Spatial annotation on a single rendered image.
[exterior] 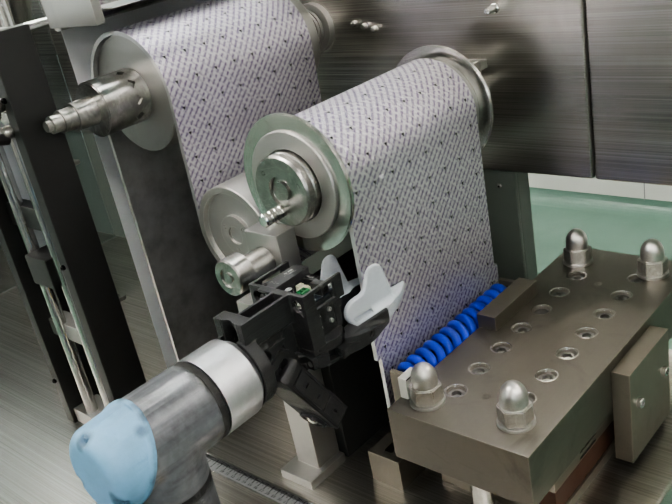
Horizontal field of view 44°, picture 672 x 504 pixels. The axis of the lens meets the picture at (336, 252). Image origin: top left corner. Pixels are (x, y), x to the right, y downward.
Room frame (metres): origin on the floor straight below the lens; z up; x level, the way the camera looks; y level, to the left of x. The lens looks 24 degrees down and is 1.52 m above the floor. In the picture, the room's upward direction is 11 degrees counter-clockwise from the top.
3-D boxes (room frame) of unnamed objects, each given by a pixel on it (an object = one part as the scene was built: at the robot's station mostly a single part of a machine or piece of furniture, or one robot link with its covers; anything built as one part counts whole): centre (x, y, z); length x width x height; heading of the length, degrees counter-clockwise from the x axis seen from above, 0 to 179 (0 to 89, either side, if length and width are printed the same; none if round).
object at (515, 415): (0.63, -0.13, 1.05); 0.04 x 0.04 x 0.04
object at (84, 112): (0.92, 0.26, 1.34); 0.06 x 0.03 x 0.03; 134
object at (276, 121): (0.79, 0.03, 1.25); 0.15 x 0.01 x 0.15; 44
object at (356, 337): (0.69, 0.00, 1.13); 0.09 x 0.05 x 0.02; 125
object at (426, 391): (0.70, -0.06, 1.05); 0.04 x 0.04 x 0.04
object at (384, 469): (0.84, -0.11, 0.92); 0.28 x 0.04 x 0.04; 134
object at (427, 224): (0.83, -0.10, 1.15); 0.23 x 0.01 x 0.18; 134
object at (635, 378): (0.72, -0.29, 0.97); 0.10 x 0.03 x 0.11; 134
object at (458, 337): (0.82, -0.12, 1.03); 0.21 x 0.04 x 0.03; 134
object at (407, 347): (0.84, -0.11, 1.01); 0.23 x 0.01 x 0.09; 134
